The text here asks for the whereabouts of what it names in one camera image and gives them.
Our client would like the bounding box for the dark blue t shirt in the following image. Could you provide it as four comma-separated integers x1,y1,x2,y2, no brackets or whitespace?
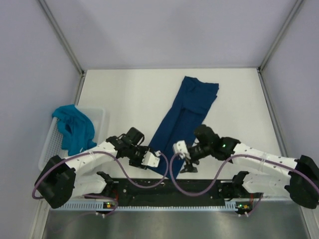
149,76,220,180

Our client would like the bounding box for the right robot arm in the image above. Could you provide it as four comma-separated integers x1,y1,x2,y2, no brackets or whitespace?
173,124,319,209

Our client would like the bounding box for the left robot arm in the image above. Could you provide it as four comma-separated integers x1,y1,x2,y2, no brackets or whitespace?
32,127,158,209

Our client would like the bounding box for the teal t shirt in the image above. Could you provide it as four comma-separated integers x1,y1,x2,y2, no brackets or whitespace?
52,105,97,156

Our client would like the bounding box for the white plastic basket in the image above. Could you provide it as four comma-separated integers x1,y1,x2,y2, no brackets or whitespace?
38,106,110,171

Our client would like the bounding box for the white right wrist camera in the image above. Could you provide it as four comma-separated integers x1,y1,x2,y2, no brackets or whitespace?
172,140,189,159

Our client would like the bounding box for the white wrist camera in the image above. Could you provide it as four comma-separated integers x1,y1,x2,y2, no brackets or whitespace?
142,151,160,168
172,140,189,159

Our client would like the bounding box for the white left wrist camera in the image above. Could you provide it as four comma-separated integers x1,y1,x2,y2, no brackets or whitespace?
142,151,160,168

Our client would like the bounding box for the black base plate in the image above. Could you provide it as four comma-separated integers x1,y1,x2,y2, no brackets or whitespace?
84,177,252,207

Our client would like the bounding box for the grey slotted cable duct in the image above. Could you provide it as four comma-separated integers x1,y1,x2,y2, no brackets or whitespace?
59,200,237,212

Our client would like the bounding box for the left aluminium frame post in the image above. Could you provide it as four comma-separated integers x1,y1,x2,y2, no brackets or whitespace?
37,0,85,75

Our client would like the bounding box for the aluminium frame post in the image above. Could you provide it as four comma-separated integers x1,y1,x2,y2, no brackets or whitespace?
37,0,85,75
258,0,306,73

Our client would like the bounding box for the right aluminium frame post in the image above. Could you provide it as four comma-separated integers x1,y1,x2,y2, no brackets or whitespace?
258,0,306,73

